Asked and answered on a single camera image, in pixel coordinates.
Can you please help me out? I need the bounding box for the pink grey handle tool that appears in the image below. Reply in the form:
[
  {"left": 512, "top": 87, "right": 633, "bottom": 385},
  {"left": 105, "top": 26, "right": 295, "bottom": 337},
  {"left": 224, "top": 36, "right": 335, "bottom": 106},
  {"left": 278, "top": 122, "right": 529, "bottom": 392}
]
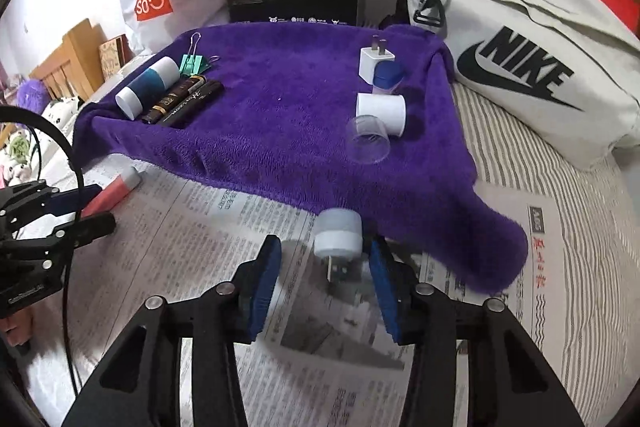
[{"left": 81, "top": 167, "right": 141, "bottom": 218}]

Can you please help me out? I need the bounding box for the white USB night light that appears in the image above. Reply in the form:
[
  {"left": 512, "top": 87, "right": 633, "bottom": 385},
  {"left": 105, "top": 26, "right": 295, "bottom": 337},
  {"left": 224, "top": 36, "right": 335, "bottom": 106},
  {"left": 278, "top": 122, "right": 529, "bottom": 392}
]
[{"left": 314, "top": 208, "right": 363, "bottom": 282}]

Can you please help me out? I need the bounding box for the white blue cylinder bottle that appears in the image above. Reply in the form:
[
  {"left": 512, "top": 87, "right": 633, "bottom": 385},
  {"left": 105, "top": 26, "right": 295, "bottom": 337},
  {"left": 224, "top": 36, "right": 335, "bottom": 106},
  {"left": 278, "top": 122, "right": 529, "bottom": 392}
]
[{"left": 115, "top": 56, "right": 180, "bottom": 120}]

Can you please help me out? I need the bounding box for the black gold Grand Reserve tube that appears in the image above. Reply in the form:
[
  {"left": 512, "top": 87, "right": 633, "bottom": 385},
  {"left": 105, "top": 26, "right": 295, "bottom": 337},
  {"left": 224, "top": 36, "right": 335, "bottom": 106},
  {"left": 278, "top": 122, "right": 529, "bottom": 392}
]
[{"left": 141, "top": 75, "right": 206, "bottom": 124}]

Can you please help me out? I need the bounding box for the clear plastic cup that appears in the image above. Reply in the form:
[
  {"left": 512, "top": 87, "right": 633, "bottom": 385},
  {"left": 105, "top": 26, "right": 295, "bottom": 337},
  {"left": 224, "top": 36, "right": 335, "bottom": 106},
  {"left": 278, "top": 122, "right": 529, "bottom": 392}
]
[{"left": 346, "top": 115, "right": 390, "bottom": 165}]

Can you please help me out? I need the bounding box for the green binder clip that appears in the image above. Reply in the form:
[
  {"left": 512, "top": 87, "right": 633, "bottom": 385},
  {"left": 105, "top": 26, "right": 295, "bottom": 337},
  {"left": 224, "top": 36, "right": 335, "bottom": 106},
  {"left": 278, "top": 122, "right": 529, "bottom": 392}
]
[{"left": 179, "top": 31, "right": 220, "bottom": 77}]

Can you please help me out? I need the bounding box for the white tape roll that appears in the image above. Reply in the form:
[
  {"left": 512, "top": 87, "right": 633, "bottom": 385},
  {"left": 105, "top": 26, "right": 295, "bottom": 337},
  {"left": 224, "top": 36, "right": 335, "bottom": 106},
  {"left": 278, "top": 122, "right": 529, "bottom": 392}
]
[{"left": 355, "top": 93, "right": 407, "bottom": 138}]

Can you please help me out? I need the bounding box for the pink jar blue lid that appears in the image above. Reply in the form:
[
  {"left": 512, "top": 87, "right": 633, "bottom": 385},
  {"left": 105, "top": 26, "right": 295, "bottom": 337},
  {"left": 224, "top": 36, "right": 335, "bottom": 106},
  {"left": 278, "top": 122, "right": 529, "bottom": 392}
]
[{"left": 372, "top": 61, "right": 405, "bottom": 95}]

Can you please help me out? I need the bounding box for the white USB charger plug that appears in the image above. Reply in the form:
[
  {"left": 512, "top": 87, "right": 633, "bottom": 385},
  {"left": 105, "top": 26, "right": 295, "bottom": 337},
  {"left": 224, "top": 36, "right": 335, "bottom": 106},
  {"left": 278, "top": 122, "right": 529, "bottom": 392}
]
[{"left": 358, "top": 35, "right": 395, "bottom": 84}]

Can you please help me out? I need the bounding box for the black Horizon case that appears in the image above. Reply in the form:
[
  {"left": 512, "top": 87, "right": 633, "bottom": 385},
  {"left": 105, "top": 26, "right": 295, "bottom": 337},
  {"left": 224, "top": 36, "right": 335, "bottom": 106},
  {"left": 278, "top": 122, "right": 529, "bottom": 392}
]
[{"left": 158, "top": 80, "right": 224, "bottom": 127}]

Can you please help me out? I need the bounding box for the person left hand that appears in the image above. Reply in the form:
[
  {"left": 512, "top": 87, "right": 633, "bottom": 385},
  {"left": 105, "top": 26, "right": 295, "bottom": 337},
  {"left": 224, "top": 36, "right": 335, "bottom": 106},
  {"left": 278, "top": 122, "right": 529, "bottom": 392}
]
[{"left": 0, "top": 307, "right": 34, "bottom": 347}]

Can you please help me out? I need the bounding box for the purple plush toy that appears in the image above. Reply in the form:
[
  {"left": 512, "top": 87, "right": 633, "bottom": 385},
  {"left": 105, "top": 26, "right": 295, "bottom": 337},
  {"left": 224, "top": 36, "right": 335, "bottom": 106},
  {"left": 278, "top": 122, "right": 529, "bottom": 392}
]
[{"left": 17, "top": 79, "right": 51, "bottom": 114}]

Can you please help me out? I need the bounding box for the wooden headboard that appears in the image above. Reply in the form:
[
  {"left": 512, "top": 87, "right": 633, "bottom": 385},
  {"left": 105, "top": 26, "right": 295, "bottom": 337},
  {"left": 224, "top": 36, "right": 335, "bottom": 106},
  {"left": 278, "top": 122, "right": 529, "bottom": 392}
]
[{"left": 29, "top": 18, "right": 104, "bottom": 102}]

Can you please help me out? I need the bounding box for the brown patterned book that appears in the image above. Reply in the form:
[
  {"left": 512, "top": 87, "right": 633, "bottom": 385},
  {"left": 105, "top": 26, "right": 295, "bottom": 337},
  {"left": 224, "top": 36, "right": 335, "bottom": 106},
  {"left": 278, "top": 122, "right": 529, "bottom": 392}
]
[{"left": 98, "top": 35, "right": 134, "bottom": 80}]

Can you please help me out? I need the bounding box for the purple towel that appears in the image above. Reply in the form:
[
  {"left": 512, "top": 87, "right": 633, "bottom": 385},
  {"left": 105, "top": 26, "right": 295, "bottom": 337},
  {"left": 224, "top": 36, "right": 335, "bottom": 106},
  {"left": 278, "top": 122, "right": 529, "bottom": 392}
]
[{"left": 73, "top": 23, "right": 528, "bottom": 294}]

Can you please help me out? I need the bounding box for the white Nike waist bag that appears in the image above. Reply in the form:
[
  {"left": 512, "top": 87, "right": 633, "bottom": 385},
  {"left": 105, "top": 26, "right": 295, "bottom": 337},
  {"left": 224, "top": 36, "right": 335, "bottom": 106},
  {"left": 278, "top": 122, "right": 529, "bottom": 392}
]
[{"left": 407, "top": 0, "right": 639, "bottom": 169}]

